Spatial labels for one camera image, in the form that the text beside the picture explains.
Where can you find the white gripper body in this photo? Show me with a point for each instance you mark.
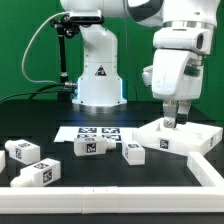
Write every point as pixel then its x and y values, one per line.
pixel 176 75

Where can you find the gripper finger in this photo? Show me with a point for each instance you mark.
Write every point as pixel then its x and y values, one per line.
pixel 183 111
pixel 170 113

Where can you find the white square tabletop part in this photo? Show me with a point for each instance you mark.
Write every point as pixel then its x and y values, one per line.
pixel 181 140

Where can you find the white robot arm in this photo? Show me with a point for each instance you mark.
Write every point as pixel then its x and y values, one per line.
pixel 99 85

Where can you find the white paper with tags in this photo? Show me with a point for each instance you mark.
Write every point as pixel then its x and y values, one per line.
pixel 69 133

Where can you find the white L-shaped fence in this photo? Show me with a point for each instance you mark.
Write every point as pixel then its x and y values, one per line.
pixel 207 197

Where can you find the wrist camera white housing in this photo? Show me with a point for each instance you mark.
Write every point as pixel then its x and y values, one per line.
pixel 197 40

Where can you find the grey camera on stand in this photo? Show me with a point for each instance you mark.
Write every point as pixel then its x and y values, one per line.
pixel 86 16

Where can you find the black camera stand pole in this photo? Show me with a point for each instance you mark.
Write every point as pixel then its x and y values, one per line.
pixel 64 29

